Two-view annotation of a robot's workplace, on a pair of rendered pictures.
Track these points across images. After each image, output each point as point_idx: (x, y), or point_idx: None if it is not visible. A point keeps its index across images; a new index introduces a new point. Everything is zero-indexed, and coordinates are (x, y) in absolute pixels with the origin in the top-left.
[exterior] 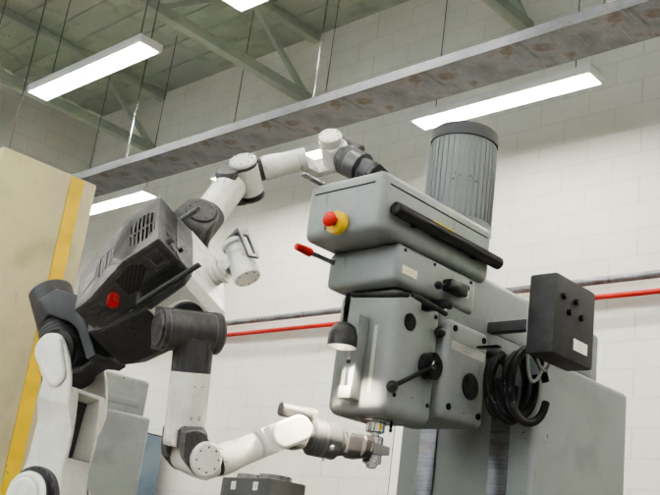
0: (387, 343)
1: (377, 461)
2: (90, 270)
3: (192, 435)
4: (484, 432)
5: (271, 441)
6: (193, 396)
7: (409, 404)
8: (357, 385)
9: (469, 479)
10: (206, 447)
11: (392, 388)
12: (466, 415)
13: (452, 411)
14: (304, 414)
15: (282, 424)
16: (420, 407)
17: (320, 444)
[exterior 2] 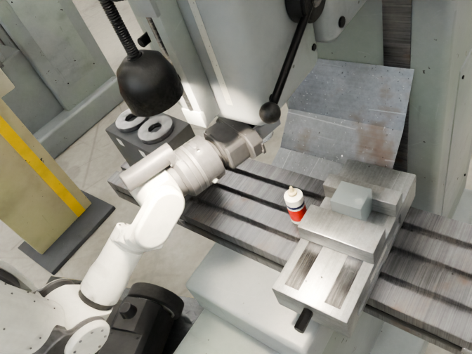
0: (227, 31)
1: (270, 136)
2: None
3: (50, 353)
4: None
5: (144, 249)
6: (5, 342)
7: (293, 79)
8: (207, 101)
9: (358, 23)
10: (77, 344)
11: (273, 122)
12: (361, 1)
13: (346, 19)
14: (159, 169)
15: (143, 228)
16: (307, 60)
17: (200, 190)
